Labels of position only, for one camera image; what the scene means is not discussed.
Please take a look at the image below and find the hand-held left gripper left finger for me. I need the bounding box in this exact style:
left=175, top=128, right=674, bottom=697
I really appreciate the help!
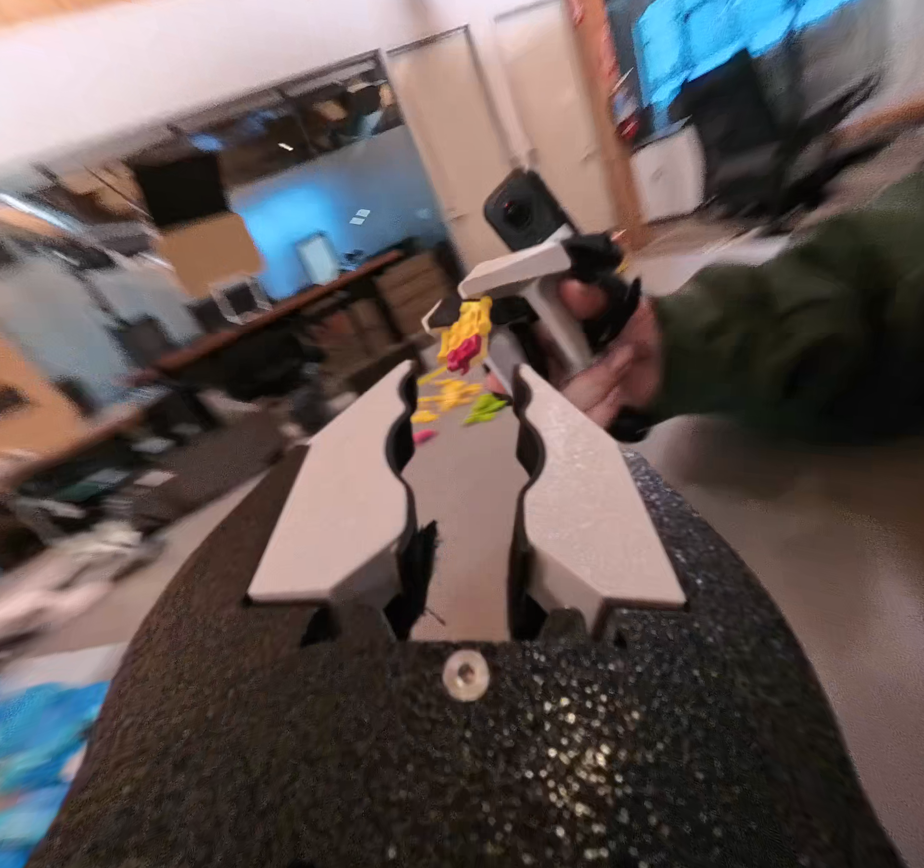
left=245, top=361, right=438, bottom=639

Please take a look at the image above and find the lime green lego piece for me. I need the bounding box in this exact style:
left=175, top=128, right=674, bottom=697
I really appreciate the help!
left=464, top=391, right=511, bottom=426

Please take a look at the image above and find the pile of yellow lego pieces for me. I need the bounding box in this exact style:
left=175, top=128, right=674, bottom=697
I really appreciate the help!
left=410, top=368, right=485, bottom=427

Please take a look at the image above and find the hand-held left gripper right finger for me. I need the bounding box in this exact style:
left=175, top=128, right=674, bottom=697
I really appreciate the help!
left=511, top=364, right=687, bottom=639

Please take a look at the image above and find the wooden desk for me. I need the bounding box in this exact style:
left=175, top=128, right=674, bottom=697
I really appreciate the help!
left=155, top=249, right=405, bottom=374

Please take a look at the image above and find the black square panel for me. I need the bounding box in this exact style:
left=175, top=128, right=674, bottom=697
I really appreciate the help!
left=132, top=153, right=230, bottom=228

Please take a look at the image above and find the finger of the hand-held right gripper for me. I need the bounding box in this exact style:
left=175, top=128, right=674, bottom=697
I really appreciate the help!
left=458, top=238, right=576, bottom=300
left=421, top=299, right=464, bottom=339

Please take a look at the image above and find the black office chair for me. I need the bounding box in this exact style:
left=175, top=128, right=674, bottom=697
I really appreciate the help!
left=686, top=52, right=885, bottom=222

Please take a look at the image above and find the person's right hand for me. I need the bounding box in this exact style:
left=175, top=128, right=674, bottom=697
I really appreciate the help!
left=559, top=279, right=663, bottom=428

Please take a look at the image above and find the yellow lego plate assembly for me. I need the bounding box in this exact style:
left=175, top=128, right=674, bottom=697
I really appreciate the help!
left=436, top=296, right=495, bottom=376

